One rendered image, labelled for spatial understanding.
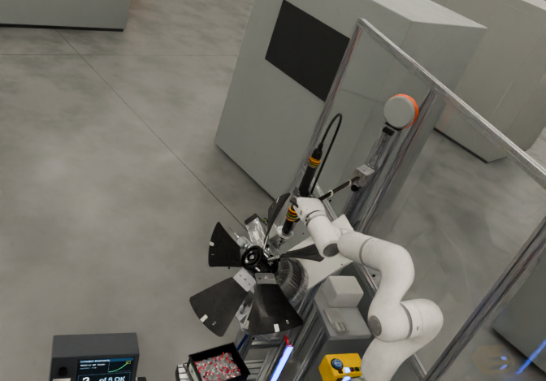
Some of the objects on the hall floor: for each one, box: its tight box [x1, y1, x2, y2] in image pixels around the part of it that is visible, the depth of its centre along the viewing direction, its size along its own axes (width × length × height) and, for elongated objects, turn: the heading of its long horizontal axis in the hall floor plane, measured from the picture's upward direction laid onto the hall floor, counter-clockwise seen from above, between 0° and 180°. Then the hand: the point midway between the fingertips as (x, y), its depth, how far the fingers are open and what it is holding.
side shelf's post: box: [293, 326, 327, 381], centre depth 286 cm, size 4×4×83 cm
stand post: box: [234, 327, 254, 362], centre depth 268 cm, size 4×9×91 cm, turn 171°
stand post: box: [255, 281, 323, 381], centre depth 271 cm, size 4×9×115 cm, turn 171°
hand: (301, 192), depth 193 cm, fingers closed on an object, 4 cm apart
